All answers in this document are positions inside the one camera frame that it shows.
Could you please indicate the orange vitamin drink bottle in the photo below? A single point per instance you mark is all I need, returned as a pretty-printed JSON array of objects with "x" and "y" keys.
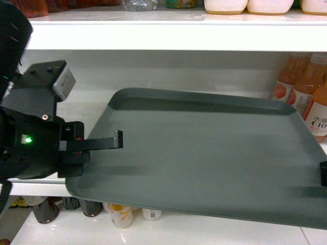
[{"x": 315, "y": 116}]

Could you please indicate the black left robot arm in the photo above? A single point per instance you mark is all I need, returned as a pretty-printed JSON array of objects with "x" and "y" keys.
[{"x": 15, "y": 34}]

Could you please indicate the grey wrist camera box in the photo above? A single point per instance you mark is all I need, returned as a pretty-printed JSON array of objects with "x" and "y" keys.
[{"x": 64, "y": 84}]

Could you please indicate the clear water bottle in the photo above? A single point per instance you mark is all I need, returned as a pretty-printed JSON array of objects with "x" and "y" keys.
[{"x": 140, "y": 5}]

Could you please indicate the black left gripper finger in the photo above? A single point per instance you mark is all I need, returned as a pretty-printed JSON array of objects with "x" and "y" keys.
[{"x": 115, "y": 142}]

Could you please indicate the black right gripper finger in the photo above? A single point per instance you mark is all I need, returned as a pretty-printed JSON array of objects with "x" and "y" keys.
[{"x": 323, "y": 173}]

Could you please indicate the white upper shelf board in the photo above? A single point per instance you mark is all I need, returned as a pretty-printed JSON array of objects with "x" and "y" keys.
[{"x": 181, "y": 30}]

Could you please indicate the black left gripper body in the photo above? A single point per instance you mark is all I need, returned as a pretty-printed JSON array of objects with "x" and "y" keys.
[{"x": 31, "y": 130}]

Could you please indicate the grey silver tray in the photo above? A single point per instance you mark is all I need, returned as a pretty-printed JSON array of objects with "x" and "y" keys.
[{"x": 216, "y": 155}]

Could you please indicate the peach juice bottle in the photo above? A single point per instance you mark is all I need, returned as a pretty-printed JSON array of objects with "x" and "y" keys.
[{"x": 294, "y": 68}]

